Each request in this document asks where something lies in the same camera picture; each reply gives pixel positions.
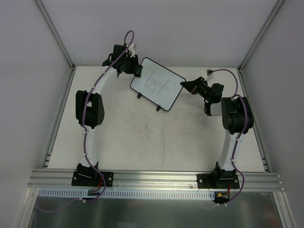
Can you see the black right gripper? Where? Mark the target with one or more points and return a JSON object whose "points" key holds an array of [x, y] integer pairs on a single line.
{"points": [[195, 86]]}

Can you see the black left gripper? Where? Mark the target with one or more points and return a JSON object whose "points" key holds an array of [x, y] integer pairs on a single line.
{"points": [[134, 65]]}

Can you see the black whiteboard eraser green felt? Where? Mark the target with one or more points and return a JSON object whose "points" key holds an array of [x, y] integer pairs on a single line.
{"points": [[137, 75]]}

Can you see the black-framed small whiteboard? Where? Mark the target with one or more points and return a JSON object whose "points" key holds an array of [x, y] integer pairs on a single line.
{"points": [[158, 84]]}

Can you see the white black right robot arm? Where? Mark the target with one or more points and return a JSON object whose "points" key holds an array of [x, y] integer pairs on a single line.
{"points": [[237, 120]]}

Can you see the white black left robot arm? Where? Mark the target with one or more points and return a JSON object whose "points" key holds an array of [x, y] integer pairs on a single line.
{"points": [[90, 111]]}

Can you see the metal tube whiteboard easel stand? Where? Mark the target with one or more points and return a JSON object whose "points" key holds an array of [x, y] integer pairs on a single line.
{"points": [[148, 102]]}

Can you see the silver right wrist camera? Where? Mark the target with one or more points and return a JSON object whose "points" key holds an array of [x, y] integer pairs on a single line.
{"points": [[210, 74]]}

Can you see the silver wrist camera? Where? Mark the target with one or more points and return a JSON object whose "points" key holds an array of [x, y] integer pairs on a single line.
{"points": [[210, 74], [131, 48]]}

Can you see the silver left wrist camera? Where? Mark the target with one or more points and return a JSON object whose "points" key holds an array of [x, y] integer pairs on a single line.
{"points": [[131, 48]]}

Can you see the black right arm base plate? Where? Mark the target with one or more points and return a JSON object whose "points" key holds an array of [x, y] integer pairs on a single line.
{"points": [[209, 181]]}

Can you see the aluminium left frame post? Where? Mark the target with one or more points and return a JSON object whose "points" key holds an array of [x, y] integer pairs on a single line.
{"points": [[48, 20]]}

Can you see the aluminium frame post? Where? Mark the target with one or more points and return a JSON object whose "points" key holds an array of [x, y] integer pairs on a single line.
{"points": [[271, 16], [48, 20]]}

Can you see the aluminium right frame post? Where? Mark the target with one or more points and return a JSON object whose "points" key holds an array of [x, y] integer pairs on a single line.
{"points": [[271, 16]]}

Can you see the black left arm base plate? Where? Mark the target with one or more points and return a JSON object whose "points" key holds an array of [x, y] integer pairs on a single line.
{"points": [[85, 181]]}

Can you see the aluminium front mounting rail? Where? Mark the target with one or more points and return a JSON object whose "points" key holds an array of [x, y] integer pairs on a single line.
{"points": [[155, 180]]}

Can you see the white slotted cable duct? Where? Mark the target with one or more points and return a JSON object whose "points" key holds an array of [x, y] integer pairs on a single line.
{"points": [[128, 194]]}

